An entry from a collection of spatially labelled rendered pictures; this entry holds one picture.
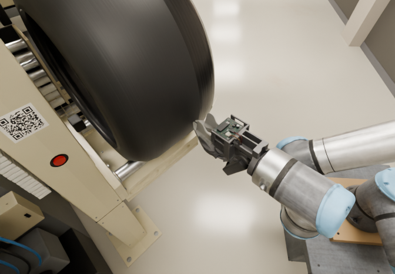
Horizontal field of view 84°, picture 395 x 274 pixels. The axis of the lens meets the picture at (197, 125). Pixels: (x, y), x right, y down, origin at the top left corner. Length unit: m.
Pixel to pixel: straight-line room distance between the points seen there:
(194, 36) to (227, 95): 1.84
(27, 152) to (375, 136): 0.77
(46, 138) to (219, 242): 1.26
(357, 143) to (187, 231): 1.27
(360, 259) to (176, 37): 1.05
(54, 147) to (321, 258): 1.00
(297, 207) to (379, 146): 0.22
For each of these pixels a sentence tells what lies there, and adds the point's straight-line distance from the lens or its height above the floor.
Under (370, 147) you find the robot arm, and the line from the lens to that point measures 0.58.
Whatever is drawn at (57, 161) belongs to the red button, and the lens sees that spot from 0.70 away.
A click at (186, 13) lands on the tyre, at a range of 0.51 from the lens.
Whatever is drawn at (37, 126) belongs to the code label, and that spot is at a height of 1.19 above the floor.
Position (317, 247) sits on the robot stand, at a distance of 1.11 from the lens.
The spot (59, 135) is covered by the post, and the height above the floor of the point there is 1.14.
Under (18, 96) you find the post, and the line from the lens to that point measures 0.56.
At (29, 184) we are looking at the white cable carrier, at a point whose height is 1.03.
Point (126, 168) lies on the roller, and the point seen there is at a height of 0.92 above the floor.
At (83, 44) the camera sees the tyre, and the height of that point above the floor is 1.38.
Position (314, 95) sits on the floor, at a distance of 2.60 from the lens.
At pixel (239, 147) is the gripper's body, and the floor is 1.19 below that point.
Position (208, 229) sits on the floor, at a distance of 1.63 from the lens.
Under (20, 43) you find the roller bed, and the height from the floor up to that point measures 1.19.
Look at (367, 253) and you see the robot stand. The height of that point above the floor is 0.60.
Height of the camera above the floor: 1.58
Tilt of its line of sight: 51 degrees down
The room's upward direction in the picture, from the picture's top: straight up
